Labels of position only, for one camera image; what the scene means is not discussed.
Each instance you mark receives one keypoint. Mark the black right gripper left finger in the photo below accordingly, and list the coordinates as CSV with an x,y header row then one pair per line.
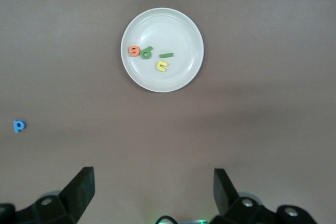
x,y
76,195

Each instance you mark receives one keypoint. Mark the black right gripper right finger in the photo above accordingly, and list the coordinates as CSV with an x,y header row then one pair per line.
x,y
225,200

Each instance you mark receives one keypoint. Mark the yellow foam letter u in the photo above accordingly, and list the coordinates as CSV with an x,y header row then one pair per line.
x,y
160,68

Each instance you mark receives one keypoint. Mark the orange foam letter e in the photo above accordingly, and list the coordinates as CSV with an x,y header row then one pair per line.
x,y
132,52

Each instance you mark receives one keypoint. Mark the green foam letter p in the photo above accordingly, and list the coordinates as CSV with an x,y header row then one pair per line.
x,y
144,56

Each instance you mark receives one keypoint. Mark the green foam letter l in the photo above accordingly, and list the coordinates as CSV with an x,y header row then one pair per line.
x,y
166,55

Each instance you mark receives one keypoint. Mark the beige round plate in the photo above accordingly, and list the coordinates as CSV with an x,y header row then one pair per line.
x,y
178,32

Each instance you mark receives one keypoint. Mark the brown table cover sheet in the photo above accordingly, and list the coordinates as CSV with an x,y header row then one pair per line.
x,y
262,129

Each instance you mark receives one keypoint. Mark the blue foam letter p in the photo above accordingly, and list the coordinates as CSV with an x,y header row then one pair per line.
x,y
17,129

